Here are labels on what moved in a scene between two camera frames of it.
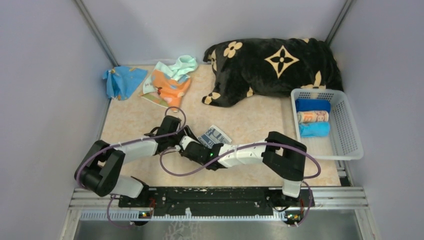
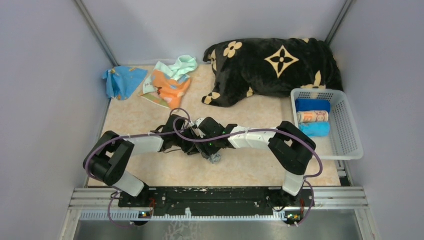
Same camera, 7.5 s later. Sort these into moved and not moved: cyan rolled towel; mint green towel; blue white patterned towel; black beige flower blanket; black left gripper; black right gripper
Moved: black right gripper; blue white patterned towel
Not moved: mint green towel; cyan rolled towel; black beige flower blanket; black left gripper
